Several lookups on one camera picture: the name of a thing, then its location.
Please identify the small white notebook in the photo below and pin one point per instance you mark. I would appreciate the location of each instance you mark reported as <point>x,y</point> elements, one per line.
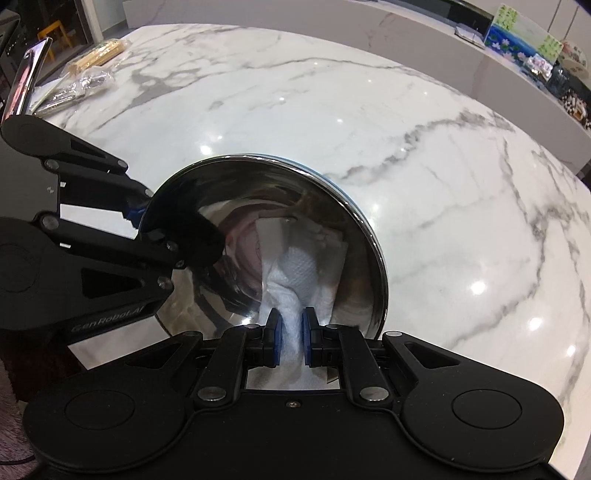
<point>468,36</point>

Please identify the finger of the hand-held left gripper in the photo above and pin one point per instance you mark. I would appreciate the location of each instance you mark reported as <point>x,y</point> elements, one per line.
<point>134,213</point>
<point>184,240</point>

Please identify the printed decorative plate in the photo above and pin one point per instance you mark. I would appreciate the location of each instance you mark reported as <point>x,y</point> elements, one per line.
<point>577,57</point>

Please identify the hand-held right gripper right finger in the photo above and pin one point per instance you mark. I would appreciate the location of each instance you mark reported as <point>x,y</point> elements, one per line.
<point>307,337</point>

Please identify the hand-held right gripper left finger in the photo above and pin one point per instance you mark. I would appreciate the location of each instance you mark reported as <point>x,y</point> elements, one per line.
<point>275,337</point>

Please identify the dark glass jar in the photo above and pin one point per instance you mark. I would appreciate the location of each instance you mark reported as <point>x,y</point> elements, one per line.
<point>563,83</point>

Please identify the small snack packets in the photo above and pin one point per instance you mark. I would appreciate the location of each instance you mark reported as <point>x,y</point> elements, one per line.
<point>539,64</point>

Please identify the white side counter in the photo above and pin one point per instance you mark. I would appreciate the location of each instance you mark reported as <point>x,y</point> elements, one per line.
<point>521,106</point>

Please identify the chrome curved metal bar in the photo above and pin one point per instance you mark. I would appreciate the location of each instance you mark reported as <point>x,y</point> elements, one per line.
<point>25,78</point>

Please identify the clear plastic cutlery bag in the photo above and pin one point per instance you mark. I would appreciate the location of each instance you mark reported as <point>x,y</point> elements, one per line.
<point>76,92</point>

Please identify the white paper towel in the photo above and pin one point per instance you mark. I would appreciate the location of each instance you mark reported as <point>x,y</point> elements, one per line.
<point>295,272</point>

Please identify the floral print tissue box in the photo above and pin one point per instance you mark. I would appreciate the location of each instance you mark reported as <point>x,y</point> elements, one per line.
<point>517,34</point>

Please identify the black monitor screen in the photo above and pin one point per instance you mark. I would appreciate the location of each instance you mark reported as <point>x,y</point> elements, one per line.
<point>466,14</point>

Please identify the stainless steel bowl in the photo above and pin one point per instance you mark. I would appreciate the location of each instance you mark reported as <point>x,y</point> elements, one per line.
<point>323,221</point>

